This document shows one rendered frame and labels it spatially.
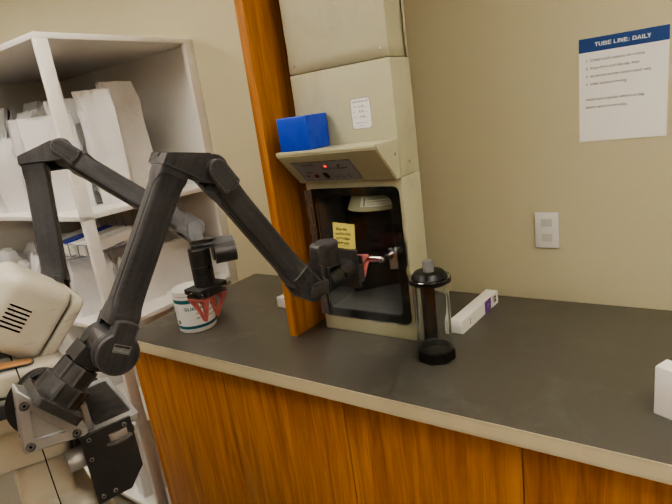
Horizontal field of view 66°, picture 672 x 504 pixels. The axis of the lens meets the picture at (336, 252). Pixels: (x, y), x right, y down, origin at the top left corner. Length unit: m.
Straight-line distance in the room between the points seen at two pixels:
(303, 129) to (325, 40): 0.24
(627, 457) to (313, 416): 0.76
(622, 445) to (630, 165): 0.82
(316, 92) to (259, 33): 0.23
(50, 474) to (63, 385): 0.32
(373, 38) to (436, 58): 0.43
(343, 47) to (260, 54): 0.25
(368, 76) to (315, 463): 1.07
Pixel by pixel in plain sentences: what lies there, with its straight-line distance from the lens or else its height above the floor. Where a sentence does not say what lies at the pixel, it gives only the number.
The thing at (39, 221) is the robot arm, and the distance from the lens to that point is 1.46.
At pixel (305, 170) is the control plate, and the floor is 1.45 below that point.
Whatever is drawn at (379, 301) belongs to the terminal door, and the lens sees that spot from 1.50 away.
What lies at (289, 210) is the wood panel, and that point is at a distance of 1.56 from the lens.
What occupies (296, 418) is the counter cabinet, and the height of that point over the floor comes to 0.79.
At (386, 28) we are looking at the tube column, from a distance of 1.37.
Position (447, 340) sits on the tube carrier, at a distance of 1.36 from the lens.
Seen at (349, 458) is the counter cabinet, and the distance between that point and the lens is 1.48.
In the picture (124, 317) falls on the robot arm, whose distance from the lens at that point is 1.01.
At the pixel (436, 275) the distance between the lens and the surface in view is 1.29.
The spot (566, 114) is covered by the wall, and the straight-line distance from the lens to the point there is 1.66.
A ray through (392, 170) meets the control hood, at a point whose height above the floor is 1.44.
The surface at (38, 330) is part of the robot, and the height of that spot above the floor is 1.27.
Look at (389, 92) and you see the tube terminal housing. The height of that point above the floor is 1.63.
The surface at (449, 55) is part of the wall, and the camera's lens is 1.76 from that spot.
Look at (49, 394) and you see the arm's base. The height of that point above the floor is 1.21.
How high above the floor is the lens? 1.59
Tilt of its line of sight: 15 degrees down
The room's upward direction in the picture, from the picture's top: 8 degrees counter-clockwise
